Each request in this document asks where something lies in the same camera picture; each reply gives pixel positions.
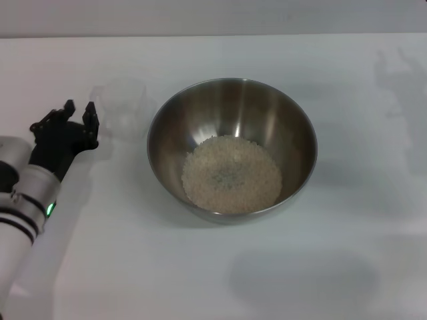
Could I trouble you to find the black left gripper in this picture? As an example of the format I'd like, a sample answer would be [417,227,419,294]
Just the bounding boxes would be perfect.
[27,99,101,183]

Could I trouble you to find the clear plastic measuring cup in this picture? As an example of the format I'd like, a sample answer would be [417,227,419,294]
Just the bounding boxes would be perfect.
[91,77,148,138]

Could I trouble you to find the stainless steel mixing bowl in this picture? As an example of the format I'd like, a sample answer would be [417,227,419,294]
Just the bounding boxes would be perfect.
[146,77,319,225]

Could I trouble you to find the white rice grains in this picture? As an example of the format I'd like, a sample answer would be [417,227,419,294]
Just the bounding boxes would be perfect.
[180,134,284,215]

